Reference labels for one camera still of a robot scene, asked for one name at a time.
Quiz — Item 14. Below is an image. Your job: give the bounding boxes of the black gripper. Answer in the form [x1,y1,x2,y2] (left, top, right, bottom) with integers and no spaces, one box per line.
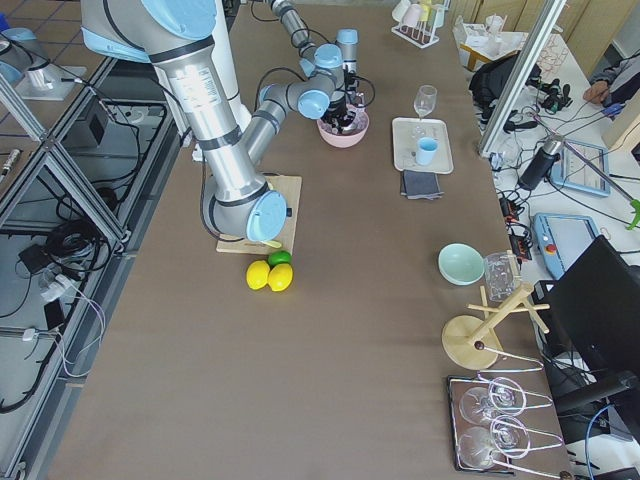
[322,99,358,134]
[344,69,359,100]

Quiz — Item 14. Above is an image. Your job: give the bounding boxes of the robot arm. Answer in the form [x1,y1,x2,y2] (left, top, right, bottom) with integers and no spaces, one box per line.
[81,0,358,242]
[267,1,359,104]

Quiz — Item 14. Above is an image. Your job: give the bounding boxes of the pink cup on rack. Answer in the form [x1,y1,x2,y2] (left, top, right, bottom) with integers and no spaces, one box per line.
[399,4,422,28]

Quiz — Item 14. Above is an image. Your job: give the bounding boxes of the white cup rack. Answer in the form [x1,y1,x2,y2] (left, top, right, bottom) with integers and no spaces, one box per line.
[391,0,449,49]

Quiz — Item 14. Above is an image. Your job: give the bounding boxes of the blue cup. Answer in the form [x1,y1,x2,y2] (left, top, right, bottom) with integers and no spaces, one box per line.
[415,137,438,166]

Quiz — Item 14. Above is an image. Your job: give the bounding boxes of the pink bowl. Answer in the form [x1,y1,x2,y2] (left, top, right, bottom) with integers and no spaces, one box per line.
[316,105,369,148]

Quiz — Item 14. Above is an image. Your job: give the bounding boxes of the clear wine glass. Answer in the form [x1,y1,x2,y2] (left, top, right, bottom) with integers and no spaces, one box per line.
[412,85,437,139]

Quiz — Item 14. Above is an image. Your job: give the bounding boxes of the bamboo cutting board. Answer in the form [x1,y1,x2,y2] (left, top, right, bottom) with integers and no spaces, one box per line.
[216,175,302,255]

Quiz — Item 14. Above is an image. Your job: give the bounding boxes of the cream serving tray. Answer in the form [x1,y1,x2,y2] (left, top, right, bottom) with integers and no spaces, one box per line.
[392,117,454,174]

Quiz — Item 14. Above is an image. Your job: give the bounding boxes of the grey folded cloth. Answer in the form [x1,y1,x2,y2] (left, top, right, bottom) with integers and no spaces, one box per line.
[400,170,443,200]

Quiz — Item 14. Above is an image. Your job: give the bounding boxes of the yellow plastic knife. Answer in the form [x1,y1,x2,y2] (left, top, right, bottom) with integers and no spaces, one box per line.
[262,240,282,249]

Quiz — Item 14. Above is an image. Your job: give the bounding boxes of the green lime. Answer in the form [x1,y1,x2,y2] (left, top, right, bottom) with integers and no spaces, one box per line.
[267,250,292,267]

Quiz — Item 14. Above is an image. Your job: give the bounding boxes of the yellow lemon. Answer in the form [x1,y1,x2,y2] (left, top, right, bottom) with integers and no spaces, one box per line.
[245,260,271,290]
[267,263,293,292]

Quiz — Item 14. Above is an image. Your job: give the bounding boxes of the mint green bowl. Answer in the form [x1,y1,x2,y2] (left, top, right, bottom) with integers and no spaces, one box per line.
[438,243,485,286]

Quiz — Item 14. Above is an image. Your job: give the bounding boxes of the black water bottle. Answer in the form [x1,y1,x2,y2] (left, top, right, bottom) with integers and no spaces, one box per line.
[518,136,564,191]

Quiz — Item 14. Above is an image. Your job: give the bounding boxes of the glass mug on tree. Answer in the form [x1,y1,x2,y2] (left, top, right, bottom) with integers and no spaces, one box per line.
[484,251,521,302]

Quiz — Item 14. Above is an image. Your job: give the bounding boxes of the blue teach pendant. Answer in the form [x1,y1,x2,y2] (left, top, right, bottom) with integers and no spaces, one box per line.
[550,140,610,197]
[533,213,598,279]

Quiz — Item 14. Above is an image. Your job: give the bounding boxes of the wooden mug tree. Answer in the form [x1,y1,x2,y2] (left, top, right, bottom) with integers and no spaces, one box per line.
[441,281,550,371]

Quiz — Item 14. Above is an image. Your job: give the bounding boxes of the black monitor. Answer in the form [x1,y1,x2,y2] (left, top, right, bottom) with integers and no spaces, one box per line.
[548,236,639,375]

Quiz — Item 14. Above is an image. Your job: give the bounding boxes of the black tray with glasses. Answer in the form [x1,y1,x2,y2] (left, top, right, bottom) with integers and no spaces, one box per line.
[447,376,568,479]

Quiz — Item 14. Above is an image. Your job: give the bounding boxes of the aluminium frame post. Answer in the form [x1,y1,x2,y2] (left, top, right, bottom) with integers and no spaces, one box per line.
[478,0,566,158]

